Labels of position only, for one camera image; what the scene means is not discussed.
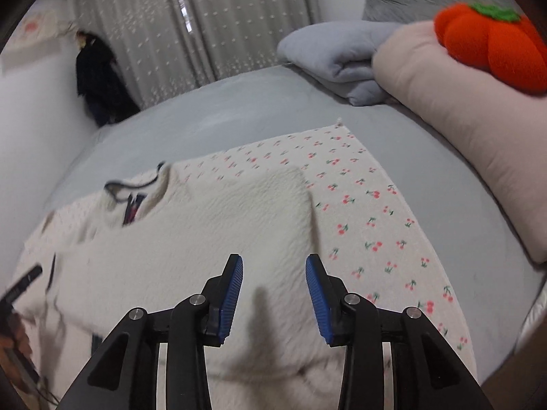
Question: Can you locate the grey patterned curtain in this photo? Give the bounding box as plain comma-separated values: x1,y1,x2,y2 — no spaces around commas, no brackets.
72,0,325,109

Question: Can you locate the cherry print blanket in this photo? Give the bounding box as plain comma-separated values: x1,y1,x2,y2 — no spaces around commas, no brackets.
17,122,477,410

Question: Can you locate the wall poster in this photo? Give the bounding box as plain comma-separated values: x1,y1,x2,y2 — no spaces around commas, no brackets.
0,9,82,73

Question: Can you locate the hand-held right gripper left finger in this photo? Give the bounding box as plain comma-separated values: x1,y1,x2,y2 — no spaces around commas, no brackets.
60,254,244,410

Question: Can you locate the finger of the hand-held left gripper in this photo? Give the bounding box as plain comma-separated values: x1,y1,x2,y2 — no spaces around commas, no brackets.
0,265,43,308

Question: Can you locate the blue-grey pillow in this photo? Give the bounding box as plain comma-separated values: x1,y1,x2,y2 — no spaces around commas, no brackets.
277,20,400,107

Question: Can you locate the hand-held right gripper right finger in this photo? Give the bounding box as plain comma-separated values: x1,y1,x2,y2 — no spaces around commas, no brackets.
305,254,485,410

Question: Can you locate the orange pumpkin plush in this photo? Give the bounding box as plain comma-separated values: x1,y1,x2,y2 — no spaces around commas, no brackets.
433,2,547,95

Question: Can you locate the pink pillow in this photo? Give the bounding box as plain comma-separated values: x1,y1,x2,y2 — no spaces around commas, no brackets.
372,21,547,265

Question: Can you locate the grey bed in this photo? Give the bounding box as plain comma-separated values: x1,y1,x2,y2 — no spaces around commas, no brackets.
43,64,547,389

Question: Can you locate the black hanging garment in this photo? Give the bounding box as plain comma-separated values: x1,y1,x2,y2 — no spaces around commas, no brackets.
75,30,142,128

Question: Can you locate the cream fleece jacket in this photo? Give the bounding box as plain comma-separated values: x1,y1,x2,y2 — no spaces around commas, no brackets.
13,164,355,410

